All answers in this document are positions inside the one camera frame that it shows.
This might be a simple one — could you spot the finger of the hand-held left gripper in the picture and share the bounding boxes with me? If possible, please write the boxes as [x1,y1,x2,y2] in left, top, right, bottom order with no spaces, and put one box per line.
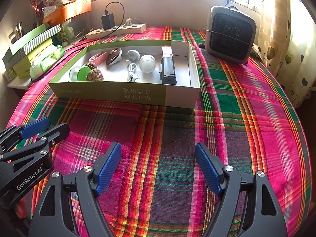
[0,123,70,176]
[0,117,51,153]

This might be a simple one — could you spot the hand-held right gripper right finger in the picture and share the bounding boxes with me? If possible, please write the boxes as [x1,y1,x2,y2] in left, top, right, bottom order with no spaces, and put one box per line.
[195,142,288,237]

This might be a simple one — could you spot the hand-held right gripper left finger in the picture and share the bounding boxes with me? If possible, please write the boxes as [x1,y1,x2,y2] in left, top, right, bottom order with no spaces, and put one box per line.
[28,142,122,237]

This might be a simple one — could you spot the green and white disc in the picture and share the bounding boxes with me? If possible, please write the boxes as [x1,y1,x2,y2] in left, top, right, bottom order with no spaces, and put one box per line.
[69,66,89,82]

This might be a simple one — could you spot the green cardboard box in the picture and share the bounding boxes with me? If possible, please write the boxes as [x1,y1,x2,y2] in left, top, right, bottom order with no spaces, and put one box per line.
[48,39,201,109]

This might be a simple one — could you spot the pink loop hair clip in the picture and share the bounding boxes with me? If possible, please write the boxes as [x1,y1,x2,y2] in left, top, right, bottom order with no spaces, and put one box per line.
[88,52,109,65]

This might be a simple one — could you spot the white cable adapter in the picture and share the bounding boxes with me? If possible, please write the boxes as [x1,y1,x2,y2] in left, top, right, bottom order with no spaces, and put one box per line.
[126,60,141,82]

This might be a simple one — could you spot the black rectangular device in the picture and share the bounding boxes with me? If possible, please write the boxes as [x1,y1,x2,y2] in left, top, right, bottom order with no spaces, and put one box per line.
[159,55,177,85]

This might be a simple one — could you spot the clear white jar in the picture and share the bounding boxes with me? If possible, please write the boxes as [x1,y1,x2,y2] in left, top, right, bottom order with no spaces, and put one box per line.
[139,54,156,73]

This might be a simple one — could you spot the person's left hand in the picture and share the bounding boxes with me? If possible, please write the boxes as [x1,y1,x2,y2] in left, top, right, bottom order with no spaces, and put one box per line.
[14,199,27,219]

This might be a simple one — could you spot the white side table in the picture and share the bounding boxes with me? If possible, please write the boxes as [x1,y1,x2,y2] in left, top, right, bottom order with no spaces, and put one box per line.
[7,75,35,92]

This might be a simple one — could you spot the plaid blanket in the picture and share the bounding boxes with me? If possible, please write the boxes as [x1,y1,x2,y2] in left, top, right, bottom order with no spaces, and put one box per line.
[6,25,313,237]

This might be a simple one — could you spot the small lime box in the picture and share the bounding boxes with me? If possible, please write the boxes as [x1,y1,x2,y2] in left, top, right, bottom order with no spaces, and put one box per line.
[4,68,16,81]

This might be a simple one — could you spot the thick lime box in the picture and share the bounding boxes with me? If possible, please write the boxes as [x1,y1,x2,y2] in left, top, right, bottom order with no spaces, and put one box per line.
[12,42,54,79]

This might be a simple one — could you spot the green tissue pack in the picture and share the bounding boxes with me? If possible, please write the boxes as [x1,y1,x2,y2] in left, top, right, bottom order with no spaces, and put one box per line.
[30,45,65,79]

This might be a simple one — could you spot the dark green box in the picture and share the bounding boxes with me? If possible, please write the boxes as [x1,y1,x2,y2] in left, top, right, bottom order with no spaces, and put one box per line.
[2,48,25,71]

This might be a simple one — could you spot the green striped box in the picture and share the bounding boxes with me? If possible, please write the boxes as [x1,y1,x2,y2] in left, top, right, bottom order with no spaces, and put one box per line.
[23,25,62,55]

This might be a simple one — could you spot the flat lime box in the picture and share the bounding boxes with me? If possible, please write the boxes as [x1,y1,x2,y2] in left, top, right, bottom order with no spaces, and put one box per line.
[10,23,50,55]

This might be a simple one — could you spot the small green packets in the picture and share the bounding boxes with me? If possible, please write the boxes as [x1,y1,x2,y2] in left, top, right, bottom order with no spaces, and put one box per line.
[57,26,74,43]

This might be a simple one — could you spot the pile of small cartons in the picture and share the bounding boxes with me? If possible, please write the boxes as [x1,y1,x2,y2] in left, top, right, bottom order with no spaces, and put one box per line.
[42,0,65,19]

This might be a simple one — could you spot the orange tray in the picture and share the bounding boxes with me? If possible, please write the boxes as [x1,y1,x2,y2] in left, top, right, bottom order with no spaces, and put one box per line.
[42,0,92,26]

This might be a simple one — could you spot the beige power strip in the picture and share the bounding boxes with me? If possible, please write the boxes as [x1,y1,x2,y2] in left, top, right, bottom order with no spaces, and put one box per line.
[86,23,147,40]

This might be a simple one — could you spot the grey desk heater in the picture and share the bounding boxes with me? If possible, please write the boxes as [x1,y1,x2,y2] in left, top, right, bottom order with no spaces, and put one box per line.
[199,5,257,66]

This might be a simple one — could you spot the heart print curtain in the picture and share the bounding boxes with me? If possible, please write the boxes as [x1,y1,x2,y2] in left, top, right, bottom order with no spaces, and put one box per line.
[257,0,316,108]

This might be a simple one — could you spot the black charger with cable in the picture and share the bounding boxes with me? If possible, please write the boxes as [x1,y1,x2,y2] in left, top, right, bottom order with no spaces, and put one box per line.
[104,2,124,34]

